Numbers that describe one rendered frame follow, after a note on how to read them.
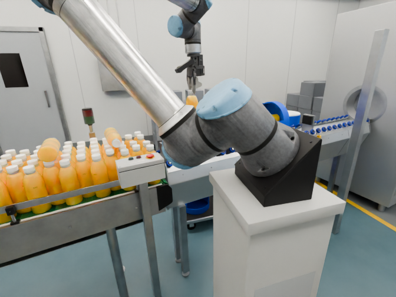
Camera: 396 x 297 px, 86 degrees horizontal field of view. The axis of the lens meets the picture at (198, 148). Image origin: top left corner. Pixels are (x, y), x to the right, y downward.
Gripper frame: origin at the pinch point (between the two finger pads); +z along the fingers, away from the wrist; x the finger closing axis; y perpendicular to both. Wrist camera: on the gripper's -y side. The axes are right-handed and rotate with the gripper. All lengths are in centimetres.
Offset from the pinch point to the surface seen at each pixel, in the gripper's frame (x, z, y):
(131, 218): -17, 60, -46
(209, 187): -4, 64, 9
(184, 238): -3, 99, -12
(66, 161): -12, 25, -68
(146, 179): -28, 34, -38
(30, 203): -15, 39, -84
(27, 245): -17, 57, -89
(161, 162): -28.3, 27.5, -30.0
